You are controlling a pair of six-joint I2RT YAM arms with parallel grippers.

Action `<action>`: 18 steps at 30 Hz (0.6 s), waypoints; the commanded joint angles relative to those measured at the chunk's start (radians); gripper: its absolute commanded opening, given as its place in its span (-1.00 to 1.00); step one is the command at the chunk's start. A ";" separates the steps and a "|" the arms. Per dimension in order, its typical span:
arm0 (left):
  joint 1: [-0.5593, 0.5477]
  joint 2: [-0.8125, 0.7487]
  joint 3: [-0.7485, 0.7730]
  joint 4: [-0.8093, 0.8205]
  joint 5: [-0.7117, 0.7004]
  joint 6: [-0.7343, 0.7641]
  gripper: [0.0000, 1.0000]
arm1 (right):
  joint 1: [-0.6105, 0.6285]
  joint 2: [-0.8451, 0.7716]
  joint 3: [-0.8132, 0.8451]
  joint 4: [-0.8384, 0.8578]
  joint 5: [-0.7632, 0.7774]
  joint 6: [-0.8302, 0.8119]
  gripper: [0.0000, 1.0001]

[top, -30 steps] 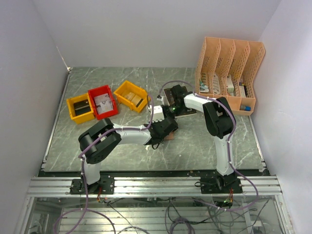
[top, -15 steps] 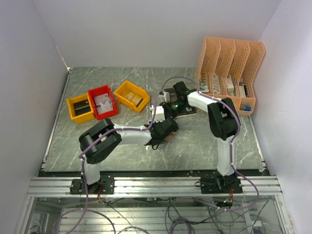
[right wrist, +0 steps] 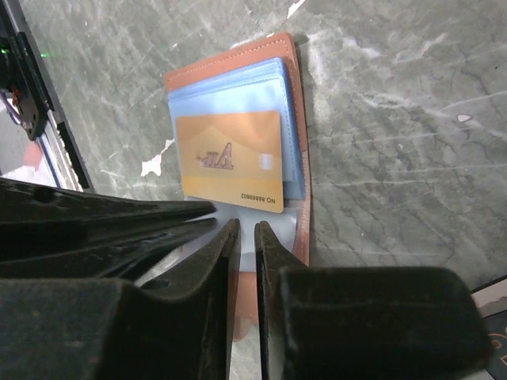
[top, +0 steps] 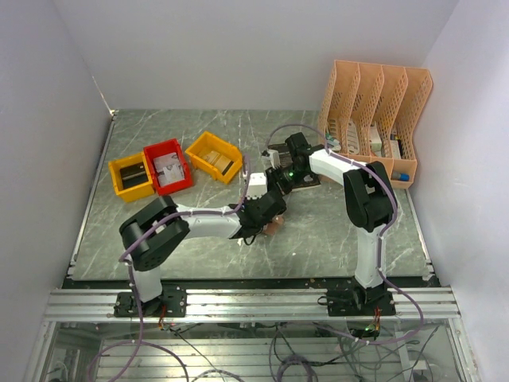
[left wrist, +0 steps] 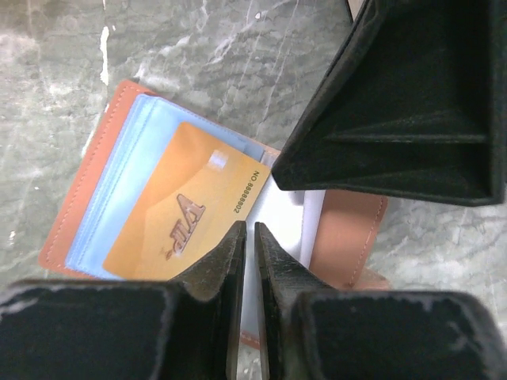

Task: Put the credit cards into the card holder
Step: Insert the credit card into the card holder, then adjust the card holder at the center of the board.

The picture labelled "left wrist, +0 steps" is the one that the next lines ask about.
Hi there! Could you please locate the gold VIP card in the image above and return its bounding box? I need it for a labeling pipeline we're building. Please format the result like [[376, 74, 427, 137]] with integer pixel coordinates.
[[103, 122, 269, 280]]

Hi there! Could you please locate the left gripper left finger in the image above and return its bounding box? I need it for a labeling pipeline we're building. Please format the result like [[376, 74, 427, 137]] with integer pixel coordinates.
[[1, 222, 246, 379]]

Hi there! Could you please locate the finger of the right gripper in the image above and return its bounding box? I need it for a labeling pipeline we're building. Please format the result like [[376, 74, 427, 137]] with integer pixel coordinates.
[[272, 1, 506, 206]]

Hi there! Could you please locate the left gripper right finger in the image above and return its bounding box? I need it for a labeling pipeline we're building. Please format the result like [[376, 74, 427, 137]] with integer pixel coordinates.
[[254, 222, 506, 379]]

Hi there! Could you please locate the pink leather card holder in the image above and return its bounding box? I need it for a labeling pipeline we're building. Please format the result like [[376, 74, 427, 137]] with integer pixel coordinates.
[[39, 81, 389, 347]]

